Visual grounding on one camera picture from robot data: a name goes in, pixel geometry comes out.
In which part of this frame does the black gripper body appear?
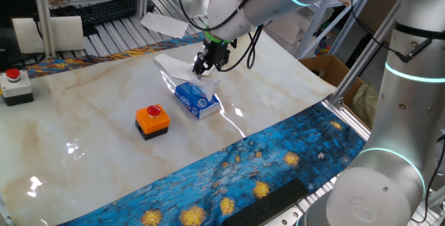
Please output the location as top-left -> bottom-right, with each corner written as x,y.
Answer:
197,40 -> 232,72

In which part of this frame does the white paper napkin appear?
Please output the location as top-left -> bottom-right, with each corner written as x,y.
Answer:
154,53 -> 194,77
193,74 -> 222,101
173,62 -> 199,82

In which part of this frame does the blue tissue pack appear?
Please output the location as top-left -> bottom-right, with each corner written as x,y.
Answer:
174,81 -> 222,120

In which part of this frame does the white paper sheet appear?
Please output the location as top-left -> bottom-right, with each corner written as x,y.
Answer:
140,12 -> 189,40

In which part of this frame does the orange red button box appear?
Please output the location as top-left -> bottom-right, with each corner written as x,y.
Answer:
135,104 -> 171,141

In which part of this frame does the white foam box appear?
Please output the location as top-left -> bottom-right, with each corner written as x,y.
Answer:
264,6 -> 314,45

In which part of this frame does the marble pattern mat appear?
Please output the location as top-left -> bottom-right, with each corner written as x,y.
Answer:
0,27 -> 337,226

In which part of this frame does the grey metal shelf rack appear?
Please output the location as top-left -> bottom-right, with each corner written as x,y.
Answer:
295,0 -> 383,60

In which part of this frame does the blue starry tablecloth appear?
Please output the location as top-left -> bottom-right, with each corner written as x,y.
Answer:
24,27 -> 369,226

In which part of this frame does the black keyboard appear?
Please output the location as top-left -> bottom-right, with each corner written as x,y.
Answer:
50,0 -> 156,26

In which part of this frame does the brown cardboard box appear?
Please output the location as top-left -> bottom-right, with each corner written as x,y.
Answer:
298,54 -> 366,108

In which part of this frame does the white plastic panel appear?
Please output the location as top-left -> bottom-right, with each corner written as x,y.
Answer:
12,16 -> 86,54

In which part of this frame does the black foam block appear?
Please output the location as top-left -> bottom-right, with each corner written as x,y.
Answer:
221,178 -> 309,226

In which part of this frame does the olive cloth bag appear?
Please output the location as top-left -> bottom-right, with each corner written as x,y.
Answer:
351,82 -> 380,129

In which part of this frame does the brown cardboard board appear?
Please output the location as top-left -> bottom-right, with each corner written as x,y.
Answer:
359,0 -> 401,35

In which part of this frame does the grey emergency stop box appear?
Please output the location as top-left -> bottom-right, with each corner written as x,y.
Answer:
0,67 -> 35,107

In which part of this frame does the black monitor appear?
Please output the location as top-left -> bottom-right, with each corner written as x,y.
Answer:
0,0 -> 46,70

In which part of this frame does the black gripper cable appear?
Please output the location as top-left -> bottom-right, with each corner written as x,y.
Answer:
177,0 -> 265,73

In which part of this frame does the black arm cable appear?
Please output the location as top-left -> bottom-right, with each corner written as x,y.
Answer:
350,6 -> 445,63

